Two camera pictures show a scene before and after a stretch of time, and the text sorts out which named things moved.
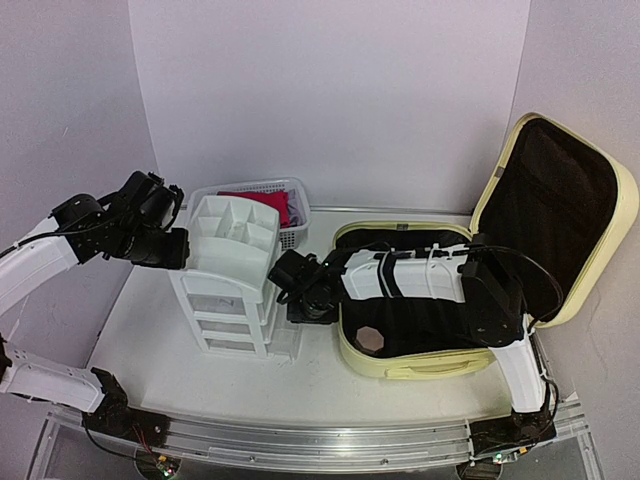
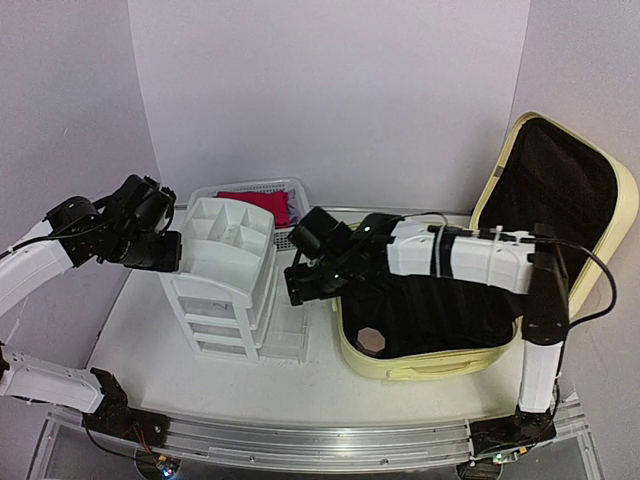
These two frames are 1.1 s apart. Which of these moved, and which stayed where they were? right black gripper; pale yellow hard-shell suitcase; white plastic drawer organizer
Moved: right black gripper
Stayed: pale yellow hard-shell suitcase; white plastic drawer organizer
